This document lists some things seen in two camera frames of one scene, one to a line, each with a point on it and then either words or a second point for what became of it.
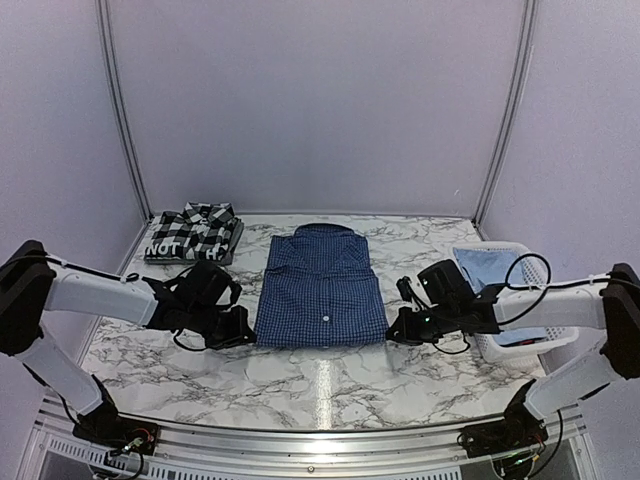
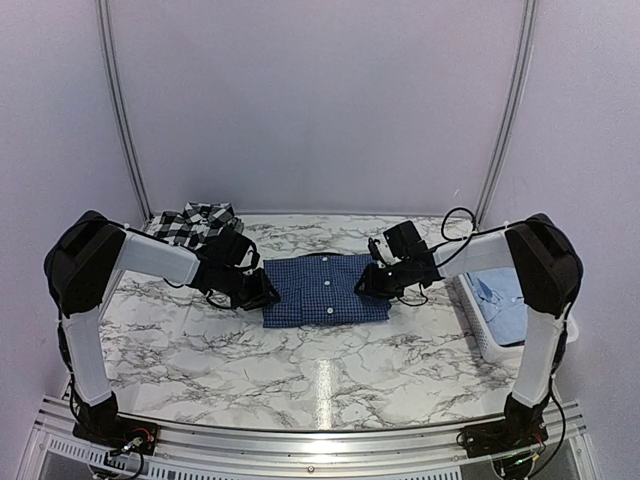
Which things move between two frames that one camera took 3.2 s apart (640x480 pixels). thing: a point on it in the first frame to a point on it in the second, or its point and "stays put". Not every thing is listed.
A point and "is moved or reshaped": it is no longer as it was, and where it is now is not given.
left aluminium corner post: [106, 28] stays put
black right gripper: [406, 336] to [373, 287]
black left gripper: [238, 332] to [260, 296]
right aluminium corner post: [530, 16] stays put
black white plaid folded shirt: [199, 231] stays put
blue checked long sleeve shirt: [318, 290] is moved or reshaped
